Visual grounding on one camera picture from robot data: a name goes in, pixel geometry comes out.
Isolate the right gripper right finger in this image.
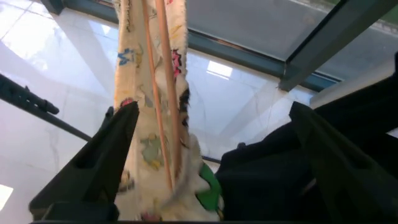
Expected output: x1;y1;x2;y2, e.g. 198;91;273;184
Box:
289;101;398;224

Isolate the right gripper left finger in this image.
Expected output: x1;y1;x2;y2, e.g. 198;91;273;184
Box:
28;101;140;222

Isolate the black garment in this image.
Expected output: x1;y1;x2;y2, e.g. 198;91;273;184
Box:
215;51;398;222

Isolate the cream printed garment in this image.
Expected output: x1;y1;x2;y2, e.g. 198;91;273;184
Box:
112;0;224;222

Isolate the pink clothes hanger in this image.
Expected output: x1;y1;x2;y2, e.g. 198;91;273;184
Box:
141;0;183;191

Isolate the window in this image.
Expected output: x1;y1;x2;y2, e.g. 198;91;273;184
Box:
40;0;398;93

